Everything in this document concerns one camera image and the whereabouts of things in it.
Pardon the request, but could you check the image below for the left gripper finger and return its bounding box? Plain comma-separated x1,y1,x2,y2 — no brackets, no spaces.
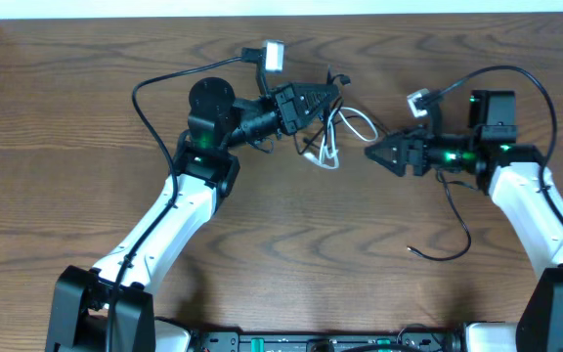
293,83,339,101
300,95,336,129

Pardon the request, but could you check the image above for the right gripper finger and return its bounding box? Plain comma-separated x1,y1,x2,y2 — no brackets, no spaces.
365,149,406,177
365,132,406,153

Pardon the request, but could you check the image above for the black usb cable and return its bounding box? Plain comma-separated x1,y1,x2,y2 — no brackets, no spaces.
293,67,473,263

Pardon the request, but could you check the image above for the white usb cable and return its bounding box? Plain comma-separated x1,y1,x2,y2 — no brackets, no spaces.
303,105,379,171

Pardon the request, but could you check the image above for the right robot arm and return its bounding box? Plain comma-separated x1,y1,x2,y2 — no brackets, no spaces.
365,89,563,351

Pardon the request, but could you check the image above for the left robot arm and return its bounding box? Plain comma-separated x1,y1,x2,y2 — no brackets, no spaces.
45,77,339,351

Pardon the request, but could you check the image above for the right camera black cable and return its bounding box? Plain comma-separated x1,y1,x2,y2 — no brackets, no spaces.
425,65,563,268

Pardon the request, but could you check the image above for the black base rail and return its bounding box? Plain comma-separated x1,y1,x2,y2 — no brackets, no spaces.
163,322,463,352

